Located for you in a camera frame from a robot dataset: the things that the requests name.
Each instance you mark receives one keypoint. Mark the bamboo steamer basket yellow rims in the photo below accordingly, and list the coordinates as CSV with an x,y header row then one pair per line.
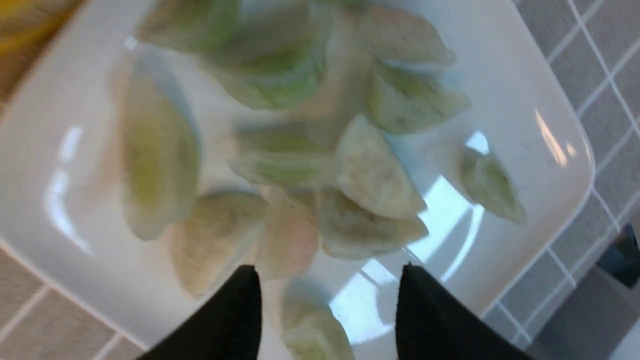
x,y
26,28

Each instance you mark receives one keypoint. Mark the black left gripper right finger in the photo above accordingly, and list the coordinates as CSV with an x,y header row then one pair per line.
x,y
431,324

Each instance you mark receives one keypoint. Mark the grey checkered tablecloth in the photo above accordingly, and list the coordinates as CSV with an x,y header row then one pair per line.
x,y
589,45

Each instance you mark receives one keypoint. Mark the green dumpling bottom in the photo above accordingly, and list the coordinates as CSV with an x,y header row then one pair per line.
x,y
310,330

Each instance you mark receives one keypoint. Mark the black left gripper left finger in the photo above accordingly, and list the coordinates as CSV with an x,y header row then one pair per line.
x,y
227,327

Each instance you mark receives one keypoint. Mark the pink dumpling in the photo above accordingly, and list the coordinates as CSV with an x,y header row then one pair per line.
x,y
291,239

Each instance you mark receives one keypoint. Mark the green dumpling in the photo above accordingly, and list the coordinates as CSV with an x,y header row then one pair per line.
x,y
284,156
161,153
487,183
310,330
269,55
403,102

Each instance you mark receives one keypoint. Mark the white dumpling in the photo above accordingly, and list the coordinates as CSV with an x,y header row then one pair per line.
x,y
372,175
351,232

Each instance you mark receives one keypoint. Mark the pale dumpling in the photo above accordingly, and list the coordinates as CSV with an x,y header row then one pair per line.
x,y
392,33
217,234

